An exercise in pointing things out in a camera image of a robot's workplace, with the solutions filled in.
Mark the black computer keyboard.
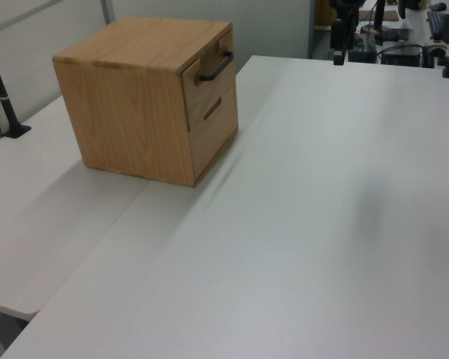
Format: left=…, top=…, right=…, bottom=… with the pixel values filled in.
left=426, top=10, right=449, bottom=42

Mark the black stand with flat base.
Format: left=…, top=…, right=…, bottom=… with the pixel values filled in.
left=0, top=31, right=33, bottom=140

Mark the small dark desk device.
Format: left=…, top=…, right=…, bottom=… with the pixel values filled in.
left=346, top=34, right=378, bottom=63

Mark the black upright post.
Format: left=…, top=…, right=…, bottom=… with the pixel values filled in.
left=360, top=0, right=389, bottom=37

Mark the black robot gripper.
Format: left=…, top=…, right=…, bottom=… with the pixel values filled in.
left=329, top=0, right=364, bottom=67

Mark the light oak wooden cabinet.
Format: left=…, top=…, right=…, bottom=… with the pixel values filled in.
left=52, top=16, right=240, bottom=188

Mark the wooden drawer with black handle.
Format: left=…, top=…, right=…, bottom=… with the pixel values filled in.
left=181, top=28, right=238, bottom=132

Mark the black electronics box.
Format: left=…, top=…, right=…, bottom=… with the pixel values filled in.
left=380, top=44, right=424, bottom=69

